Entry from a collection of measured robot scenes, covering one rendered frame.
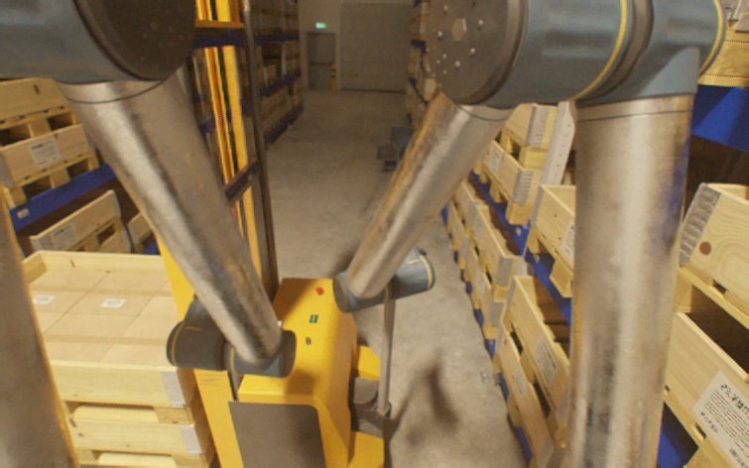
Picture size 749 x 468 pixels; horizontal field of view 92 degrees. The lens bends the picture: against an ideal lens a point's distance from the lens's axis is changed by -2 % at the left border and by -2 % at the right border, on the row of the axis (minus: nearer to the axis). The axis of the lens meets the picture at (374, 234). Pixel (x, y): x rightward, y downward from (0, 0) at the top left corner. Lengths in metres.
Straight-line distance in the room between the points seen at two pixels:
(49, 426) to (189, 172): 0.39
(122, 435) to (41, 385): 1.52
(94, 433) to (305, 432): 0.95
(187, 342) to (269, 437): 1.02
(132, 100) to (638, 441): 0.79
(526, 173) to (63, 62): 2.10
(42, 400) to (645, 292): 0.80
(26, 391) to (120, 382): 1.24
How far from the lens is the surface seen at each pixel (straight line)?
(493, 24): 0.40
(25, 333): 0.61
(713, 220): 1.22
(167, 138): 0.44
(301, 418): 1.75
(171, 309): 2.17
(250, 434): 1.89
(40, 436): 0.68
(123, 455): 2.38
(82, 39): 0.36
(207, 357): 0.92
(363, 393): 2.19
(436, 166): 0.53
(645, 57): 0.54
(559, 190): 2.09
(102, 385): 1.92
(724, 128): 1.32
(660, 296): 0.64
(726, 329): 1.60
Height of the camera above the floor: 2.15
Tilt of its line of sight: 28 degrees down
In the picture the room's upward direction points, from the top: 2 degrees clockwise
